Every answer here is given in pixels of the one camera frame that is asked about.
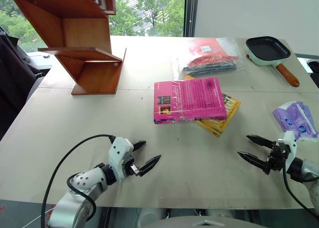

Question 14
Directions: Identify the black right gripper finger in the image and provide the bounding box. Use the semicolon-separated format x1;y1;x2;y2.
246;134;275;149
237;151;272;176

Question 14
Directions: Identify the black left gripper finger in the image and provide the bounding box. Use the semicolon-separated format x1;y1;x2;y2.
137;154;162;177
132;139;147;153

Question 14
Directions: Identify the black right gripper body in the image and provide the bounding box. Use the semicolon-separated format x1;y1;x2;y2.
265;140;292;173

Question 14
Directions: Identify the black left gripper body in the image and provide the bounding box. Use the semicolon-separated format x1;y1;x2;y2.
123;149;141;178

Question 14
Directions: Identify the yellow paperback book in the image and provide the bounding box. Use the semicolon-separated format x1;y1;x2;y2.
184;74;242;138

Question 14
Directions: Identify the pink paperback book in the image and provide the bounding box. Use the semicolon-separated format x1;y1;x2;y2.
153;76;228;125

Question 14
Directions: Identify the wooden shelf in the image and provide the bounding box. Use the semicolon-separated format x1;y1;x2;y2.
6;0;127;97

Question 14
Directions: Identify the purple tissue pack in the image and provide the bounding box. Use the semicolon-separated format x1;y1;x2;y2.
272;101;319;142

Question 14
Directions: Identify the dark object beside table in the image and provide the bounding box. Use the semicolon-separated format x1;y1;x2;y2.
305;59;319;88

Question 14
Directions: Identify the dark bundle in bag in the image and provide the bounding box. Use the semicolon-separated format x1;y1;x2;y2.
181;59;239;77

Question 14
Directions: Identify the mint green electric frying pan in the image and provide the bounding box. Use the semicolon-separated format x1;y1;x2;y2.
245;36;300;88

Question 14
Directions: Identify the clear plastic bag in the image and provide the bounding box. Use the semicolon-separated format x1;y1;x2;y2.
170;37;245;81

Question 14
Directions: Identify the red booklet in bag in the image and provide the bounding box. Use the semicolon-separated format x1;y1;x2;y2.
187;38;240;67

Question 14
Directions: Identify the black chair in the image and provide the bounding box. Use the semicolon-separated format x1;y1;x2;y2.
0;26;46;142

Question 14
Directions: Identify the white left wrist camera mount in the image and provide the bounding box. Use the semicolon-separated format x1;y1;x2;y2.
108;136;134;183

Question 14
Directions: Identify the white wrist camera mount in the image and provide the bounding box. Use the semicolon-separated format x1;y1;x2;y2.
108;136;134;183
277;130;298;174

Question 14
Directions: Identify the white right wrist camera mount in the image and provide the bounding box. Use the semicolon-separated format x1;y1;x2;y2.
277;130;298;174

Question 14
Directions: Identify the black window frame post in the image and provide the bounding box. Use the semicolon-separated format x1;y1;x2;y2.
183;0;198;38

